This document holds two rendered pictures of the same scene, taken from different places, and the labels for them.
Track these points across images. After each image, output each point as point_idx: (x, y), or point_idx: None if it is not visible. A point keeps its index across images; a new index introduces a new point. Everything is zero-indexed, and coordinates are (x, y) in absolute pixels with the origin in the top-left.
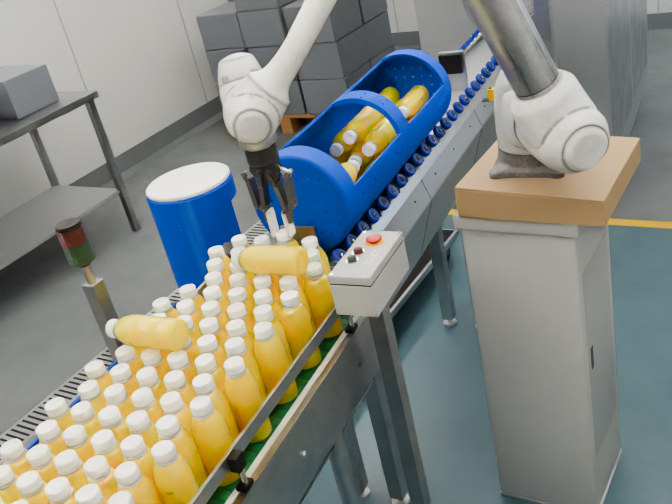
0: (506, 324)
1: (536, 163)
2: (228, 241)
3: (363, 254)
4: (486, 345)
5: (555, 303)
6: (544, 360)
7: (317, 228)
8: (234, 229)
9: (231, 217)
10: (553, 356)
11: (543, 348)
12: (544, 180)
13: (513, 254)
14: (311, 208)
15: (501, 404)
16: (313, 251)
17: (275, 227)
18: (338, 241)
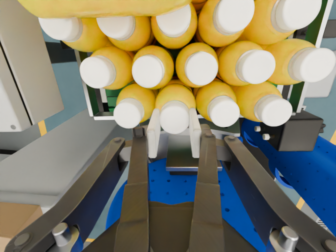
0: (78, 144)
1: None
2: (318, 193)
3: None
4: (101, 137)
5: (31, 152)
6: (70, 132)
7: (172, 175)
8: (317, 207)
9: (327, 219)
10: (63, 133)
11: (65, 136)
12: None
13: (28, 178)
14: (173, 198)
15: (112, 120)
16: (91, 77)
17: (190, 125)
18: (149, 163)
